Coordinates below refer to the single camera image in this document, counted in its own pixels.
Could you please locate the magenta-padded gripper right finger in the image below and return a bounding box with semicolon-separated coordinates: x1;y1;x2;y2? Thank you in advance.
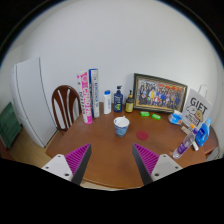
132;143;184;186

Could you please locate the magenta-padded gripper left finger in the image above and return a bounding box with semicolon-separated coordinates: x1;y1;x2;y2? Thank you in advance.
41;143;92;186

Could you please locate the clear purple-capped water bottle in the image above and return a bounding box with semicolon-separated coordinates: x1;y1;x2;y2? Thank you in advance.
172;125;198;160

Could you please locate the flat round red coaster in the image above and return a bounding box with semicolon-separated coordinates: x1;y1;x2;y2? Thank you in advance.
136;130;150;141

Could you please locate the blue detergent bottle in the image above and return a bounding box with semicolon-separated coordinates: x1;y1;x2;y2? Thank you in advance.
194;117;213;148

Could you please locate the blue patterned cup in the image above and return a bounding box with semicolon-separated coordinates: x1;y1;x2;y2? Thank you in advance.
113;116;130;138

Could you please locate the brown wooden chair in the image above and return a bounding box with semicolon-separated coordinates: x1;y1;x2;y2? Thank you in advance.
51;84;83;132

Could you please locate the white paper gift bag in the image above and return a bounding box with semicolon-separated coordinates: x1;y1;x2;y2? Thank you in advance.
181;84;213;129

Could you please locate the green crate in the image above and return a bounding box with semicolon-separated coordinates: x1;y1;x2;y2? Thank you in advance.
0;101;23;150

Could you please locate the brown yellow-labelled pump bottle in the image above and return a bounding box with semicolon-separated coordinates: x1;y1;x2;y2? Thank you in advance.
125;89;135;114

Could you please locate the pink shuttlecock tube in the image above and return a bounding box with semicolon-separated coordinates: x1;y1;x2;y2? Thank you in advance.
76;70;93;125

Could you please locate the framed group photo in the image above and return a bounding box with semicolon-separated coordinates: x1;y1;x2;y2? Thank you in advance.
132;72;188;114

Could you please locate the white blue-capped lotion bottle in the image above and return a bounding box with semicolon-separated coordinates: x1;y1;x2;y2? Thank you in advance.
103;89;112;115

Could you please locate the dark blue pump bottle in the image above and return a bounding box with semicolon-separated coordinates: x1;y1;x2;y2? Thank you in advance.
113;85;124;113

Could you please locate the white shuttlecock tube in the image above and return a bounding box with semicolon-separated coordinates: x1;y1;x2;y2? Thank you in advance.
88;68;101;119

